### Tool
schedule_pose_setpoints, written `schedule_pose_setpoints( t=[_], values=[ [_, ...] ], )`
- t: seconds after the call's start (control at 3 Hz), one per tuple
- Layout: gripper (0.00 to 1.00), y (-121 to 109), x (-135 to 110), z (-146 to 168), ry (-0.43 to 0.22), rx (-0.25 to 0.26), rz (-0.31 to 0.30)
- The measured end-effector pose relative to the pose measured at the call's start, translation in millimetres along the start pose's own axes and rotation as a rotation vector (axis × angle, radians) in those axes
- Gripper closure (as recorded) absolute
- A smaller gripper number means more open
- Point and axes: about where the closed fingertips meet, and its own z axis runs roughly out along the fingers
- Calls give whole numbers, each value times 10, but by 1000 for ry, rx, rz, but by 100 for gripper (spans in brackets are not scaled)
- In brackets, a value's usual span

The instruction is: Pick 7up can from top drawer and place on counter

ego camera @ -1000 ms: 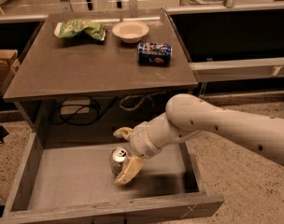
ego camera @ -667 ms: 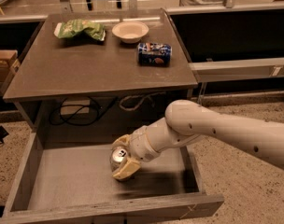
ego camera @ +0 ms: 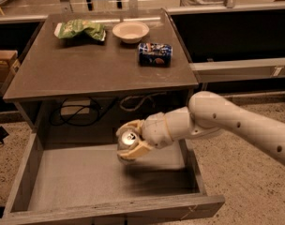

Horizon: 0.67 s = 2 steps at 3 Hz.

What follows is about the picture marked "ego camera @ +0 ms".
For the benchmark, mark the grey cabinet counter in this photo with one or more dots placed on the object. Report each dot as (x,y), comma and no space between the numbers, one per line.
(55,69)

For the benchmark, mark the cardboard box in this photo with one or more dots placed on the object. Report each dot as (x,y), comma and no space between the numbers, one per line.
(9,63)

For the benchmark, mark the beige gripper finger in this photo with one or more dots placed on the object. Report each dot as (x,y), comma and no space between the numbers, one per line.
(135,125)
(131,150)

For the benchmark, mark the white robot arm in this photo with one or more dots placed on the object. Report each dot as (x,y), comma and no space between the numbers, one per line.
(205,115)

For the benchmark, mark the open grey wooden drawer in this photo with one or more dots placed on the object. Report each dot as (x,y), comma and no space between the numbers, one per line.
(81,184)

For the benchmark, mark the green chip bag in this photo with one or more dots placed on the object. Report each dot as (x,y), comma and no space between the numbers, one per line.
(75,28)

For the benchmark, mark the small black floor device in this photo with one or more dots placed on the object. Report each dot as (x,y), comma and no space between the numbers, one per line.
(3,134)

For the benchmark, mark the blue pepsi can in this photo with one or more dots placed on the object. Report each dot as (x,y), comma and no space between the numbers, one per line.
(155,54)

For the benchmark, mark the white bowl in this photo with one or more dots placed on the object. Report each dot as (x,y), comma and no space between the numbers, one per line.
(130,32)

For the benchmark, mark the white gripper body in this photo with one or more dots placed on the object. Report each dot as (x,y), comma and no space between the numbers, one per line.
(154,130)

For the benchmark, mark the grey side rail shelf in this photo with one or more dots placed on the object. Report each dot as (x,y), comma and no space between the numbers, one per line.
(240,70)

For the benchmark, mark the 7up soda can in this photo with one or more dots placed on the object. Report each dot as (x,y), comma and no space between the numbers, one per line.
(127,135)

